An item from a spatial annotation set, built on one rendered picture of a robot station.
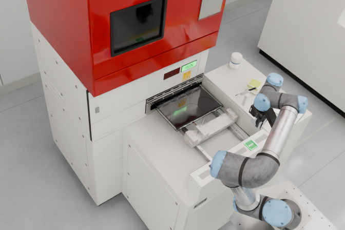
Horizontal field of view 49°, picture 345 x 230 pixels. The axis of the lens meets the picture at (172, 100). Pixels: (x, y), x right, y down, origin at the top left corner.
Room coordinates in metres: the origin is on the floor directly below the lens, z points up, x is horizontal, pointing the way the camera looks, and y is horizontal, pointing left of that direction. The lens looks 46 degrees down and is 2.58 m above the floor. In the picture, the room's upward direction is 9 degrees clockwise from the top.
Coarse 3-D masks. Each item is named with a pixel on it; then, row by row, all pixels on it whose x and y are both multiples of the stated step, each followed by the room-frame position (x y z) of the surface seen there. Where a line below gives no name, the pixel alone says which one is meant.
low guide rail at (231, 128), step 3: (216, 111) 1.64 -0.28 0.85; (216, 114) 1.62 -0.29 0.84; (219, 114) 1.62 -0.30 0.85; (216, 117) 1.62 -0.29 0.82; (231, 126) 1.54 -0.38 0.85; (231, 129) 1.52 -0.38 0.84; (234, 129) 1.51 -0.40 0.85; (234, 132) 1.50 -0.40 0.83; (237, 132) 1.49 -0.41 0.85; (237, 135) 1.48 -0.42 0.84; (240, 135) 1.48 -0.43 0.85; (240, 138) 1.46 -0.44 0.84; (243, 138) 1.46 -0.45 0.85
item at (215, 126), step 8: (216, 120) 1.54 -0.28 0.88; (224, 120) 1.55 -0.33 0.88; (232, 120) 1.56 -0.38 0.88; (208, 128) 1.47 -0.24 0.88; (216, 128) 1.48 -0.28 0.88; (224, 128) 1.50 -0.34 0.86; (184, 136) 1.38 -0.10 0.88; (200, 136) 1.40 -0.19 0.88; (208, 136) 1.41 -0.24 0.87; (192, 144) 1.33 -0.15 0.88
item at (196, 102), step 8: (192, 88) 1.76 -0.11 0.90; (200, 88) 1.77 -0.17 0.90; (176, 96) 1.67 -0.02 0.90; (184, 96) 1.68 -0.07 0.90; (192, 96) 1.69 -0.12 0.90; (200, 96) 1.71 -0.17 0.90; (208, 96) 1.72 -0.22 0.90; (160, 104) 1.58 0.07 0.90; (168, 104) 1.59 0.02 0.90; (176, 104) 1.60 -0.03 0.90; (184, 104) 1.61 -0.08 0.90; (192, 104) 1.62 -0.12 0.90; (200, 104) 1.63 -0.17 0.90; (208, 104) 1.64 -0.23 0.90; (216, 104) 1.65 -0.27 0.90; (168, 112) 1.53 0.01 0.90; (176, 112) 1.54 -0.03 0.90; (184, 112) 1.55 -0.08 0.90; (192, 112) 1.56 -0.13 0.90; (200, 112) 1.57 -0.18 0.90; (176, 120) 1.48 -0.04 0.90; (184, 120) 1.49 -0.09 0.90; (192, 120) 1.50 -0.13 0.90
